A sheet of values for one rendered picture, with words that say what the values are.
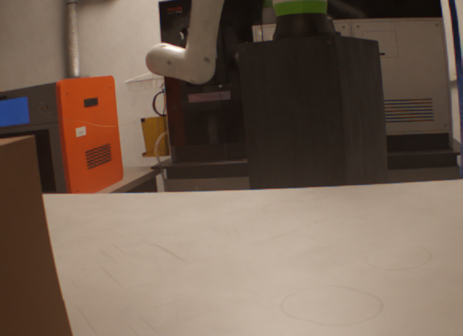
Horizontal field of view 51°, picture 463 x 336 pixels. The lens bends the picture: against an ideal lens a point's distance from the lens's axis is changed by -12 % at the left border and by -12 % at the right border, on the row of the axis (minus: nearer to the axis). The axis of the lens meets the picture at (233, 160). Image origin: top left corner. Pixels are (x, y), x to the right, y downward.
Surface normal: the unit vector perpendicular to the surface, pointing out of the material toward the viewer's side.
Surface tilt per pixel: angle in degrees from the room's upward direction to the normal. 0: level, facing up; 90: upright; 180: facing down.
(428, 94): 90
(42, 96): 90
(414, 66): 90
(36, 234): 90
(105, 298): 0
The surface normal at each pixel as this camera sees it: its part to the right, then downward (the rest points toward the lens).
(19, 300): 0.99, -0.07
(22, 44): -0.25, 0.17
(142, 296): -0.09, -0.98
